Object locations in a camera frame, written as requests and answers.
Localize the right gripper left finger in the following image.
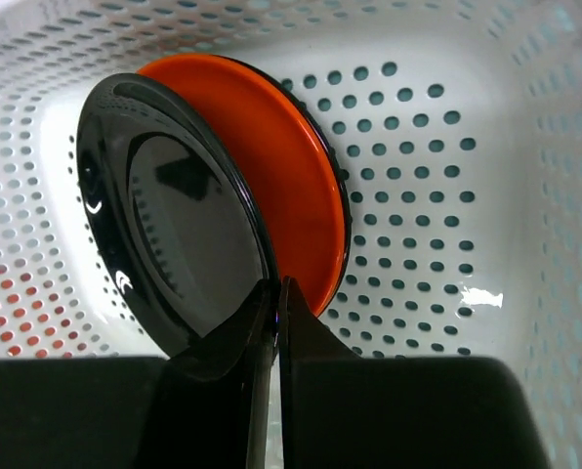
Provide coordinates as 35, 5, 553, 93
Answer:
0, 281, 277, 468

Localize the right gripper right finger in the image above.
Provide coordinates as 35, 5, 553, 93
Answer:
278, 277, 550, 468

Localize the black plate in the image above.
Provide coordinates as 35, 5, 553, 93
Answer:
75, 73, 279, 357
231, 57, 354, 235

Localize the orange plate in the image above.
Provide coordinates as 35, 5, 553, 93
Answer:
139, 54, 352, 317

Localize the white perforated plastic bin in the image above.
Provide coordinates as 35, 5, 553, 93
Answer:
0, 1, 582, 468

